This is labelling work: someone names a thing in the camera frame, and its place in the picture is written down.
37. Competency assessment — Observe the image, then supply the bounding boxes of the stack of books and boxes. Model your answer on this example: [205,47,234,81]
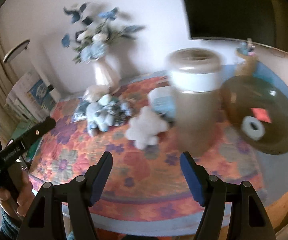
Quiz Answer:
[6,69,58,122]

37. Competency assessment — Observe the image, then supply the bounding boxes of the white ribbed flower vase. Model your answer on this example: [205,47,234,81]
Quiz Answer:
[93,56,120,94]

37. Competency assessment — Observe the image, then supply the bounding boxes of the white tape roll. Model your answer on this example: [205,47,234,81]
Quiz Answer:
[241,116,265,141]

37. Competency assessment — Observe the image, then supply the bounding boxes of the green checked scrunchie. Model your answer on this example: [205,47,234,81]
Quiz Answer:
[107,97,134,126]

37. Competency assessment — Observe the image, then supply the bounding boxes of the blue table mat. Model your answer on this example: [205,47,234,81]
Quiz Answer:
[63,63,288,237]

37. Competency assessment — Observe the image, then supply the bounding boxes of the white plush toy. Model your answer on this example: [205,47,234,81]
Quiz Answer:
[125,106,169,150]

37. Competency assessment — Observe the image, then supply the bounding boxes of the woven pen holder cup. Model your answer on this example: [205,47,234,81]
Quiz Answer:
[234,38,258,76]

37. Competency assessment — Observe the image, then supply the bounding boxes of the light blue plush bear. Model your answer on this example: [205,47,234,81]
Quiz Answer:
[85,102,114,137]

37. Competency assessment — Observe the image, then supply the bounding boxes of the person's left hand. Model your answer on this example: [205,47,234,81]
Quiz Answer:
[0,172,35,218]

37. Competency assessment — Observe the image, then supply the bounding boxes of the colourful floral table cloth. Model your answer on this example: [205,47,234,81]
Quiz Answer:
[29,99,267,222]

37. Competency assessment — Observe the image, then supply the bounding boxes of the blue and white artificial flowers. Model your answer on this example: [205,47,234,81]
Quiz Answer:
[61,2,145,64]

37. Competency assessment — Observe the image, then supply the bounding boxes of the black wall television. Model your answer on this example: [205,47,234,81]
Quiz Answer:
[183,0,288,53]

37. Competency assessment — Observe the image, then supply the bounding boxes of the blue tissue pack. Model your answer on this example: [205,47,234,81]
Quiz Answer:
[147,86,176,122]

